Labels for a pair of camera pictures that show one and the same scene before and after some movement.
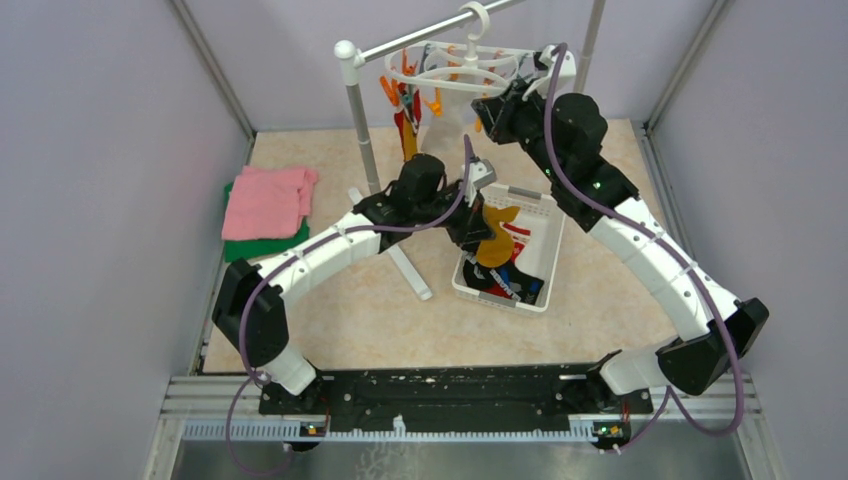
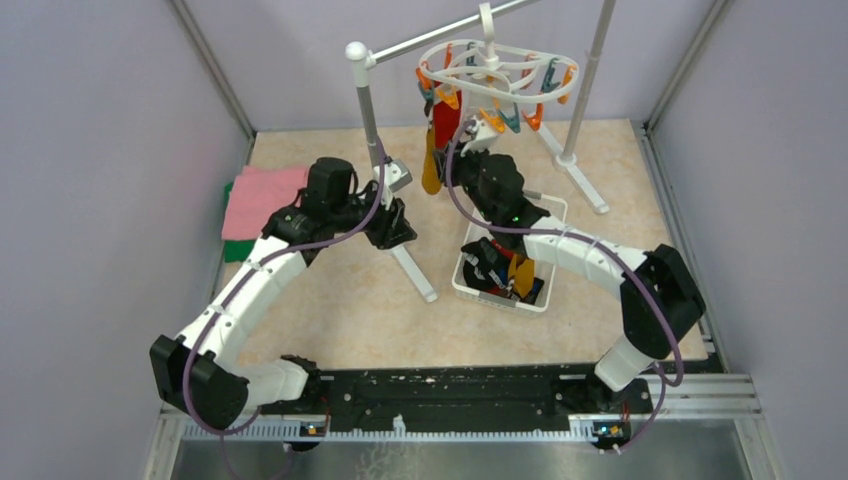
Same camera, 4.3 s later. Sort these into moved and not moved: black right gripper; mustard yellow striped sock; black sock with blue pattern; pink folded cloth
Moved: black right gripper; mustard yellow striped sock
Not moved: black sock with blue pattern; pink folded cloth
